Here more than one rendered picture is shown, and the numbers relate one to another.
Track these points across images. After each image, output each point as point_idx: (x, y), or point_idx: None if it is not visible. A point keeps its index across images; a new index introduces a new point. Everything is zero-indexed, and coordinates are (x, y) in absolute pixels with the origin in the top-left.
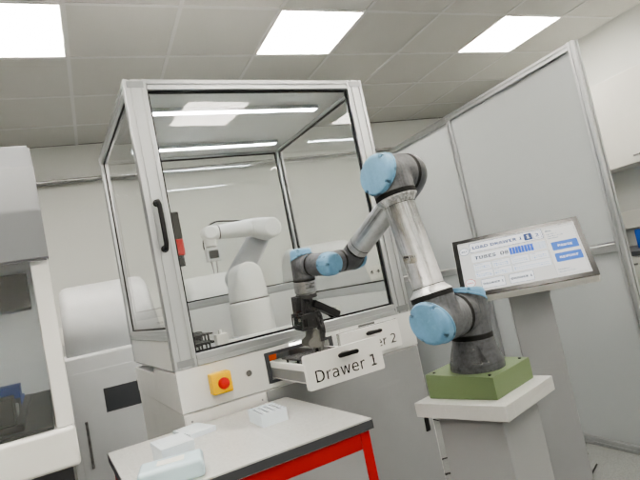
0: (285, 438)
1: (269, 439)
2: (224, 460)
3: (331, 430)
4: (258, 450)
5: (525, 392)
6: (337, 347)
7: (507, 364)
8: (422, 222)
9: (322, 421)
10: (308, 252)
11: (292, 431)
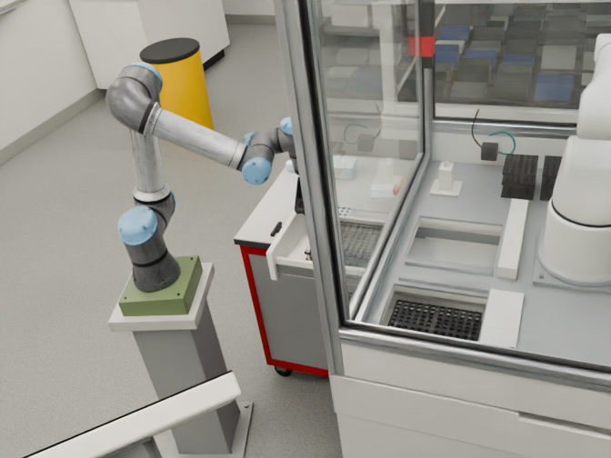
0: (279, 205)
1: (292, 202)
2: (295, 181)
3: (249, 218)
4: (282, 192)
5: (125, 286)
6: (286, 221)
7: (133, 284)
8: (130, 140)
9: (274, 226)
10: (280, 126)
11: (284, 212)
